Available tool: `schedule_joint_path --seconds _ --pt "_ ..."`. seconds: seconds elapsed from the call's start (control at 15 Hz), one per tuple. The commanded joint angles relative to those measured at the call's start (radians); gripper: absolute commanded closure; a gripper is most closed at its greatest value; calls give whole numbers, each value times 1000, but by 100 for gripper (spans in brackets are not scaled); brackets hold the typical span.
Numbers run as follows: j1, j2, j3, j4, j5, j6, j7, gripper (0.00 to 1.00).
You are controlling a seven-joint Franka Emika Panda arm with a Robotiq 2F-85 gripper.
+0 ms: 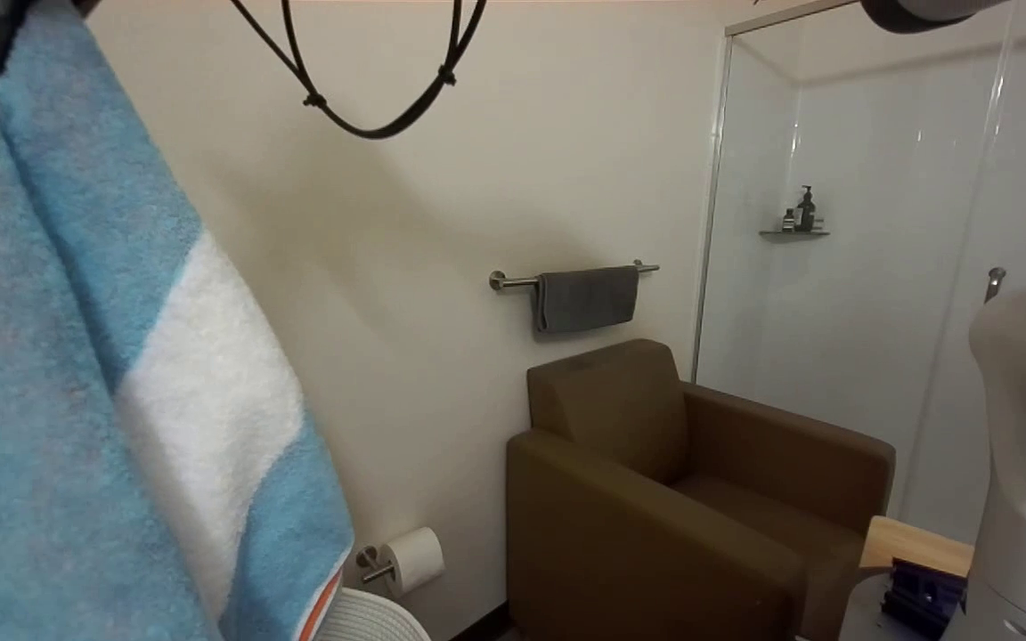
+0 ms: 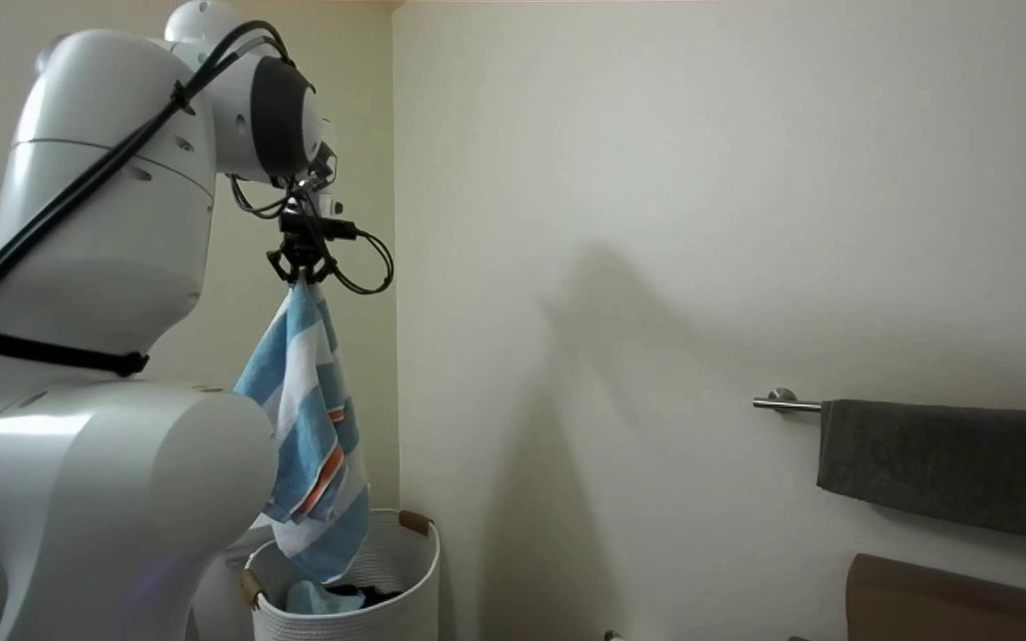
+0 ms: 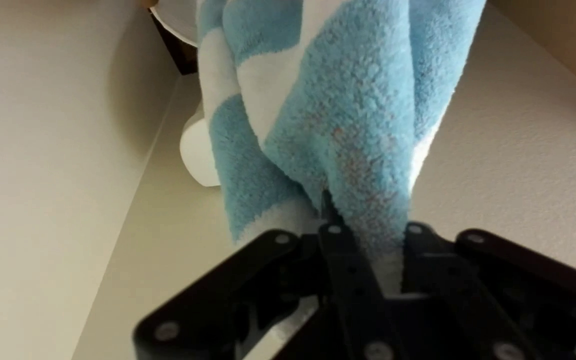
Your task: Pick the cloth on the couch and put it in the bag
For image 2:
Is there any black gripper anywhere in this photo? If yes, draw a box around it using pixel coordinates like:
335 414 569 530
266 192 363 287

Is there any blue white striped towel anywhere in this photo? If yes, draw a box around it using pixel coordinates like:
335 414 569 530
230 277 373 587

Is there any dark cloth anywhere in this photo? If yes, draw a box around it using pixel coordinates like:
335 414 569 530
323 578 401 605

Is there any white laundry basket bag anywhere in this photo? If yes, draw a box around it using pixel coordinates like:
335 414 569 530
239 505 440 641

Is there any chrome towel bar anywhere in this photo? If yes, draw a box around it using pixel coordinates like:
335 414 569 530
753 385 826 420

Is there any grey hanging towel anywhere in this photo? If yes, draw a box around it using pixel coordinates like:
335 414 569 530
816 395 1026 548

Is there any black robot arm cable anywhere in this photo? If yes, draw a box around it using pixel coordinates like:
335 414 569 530
0 12 400 385

